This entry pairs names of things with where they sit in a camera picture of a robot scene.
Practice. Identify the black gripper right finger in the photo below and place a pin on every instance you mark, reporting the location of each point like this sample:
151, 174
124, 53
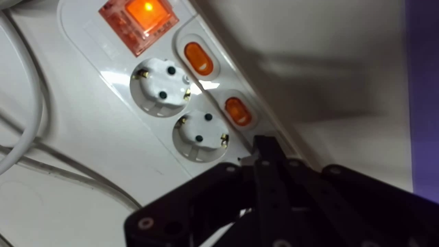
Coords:
348, 211

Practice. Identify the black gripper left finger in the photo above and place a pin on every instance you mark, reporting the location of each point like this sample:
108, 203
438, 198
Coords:
206, 211

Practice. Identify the white power strip orange switches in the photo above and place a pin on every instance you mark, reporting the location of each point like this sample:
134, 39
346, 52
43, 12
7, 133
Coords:
151, 87

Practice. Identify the purple mat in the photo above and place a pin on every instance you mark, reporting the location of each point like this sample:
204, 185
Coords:
424, 91

